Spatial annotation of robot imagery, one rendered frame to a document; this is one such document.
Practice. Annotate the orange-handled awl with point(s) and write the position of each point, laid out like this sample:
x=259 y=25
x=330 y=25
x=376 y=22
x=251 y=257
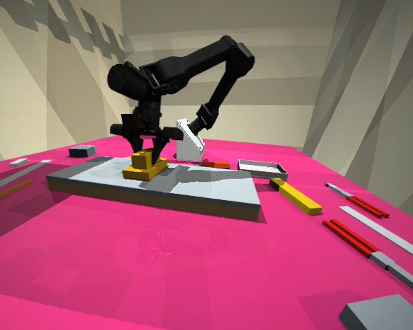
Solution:
x=223 y=165

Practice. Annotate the white panel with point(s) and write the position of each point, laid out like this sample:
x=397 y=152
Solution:
x=214 y=191

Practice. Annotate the long grey flat bar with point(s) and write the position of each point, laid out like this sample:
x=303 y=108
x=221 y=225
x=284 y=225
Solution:
x=25 y=171
x=380 y=229

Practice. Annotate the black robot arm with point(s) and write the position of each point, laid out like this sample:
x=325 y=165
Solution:
x=173 y=74

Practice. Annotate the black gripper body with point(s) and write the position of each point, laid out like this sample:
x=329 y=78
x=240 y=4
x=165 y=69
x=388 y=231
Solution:
x=167 y=132

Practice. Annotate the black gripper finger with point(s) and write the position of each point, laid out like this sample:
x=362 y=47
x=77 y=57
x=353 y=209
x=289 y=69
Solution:
x=158 y=145
x=136 y=143

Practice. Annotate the yellow rectangular bar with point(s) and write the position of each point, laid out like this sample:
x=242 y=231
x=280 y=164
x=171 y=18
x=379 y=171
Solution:
x=299 y=199

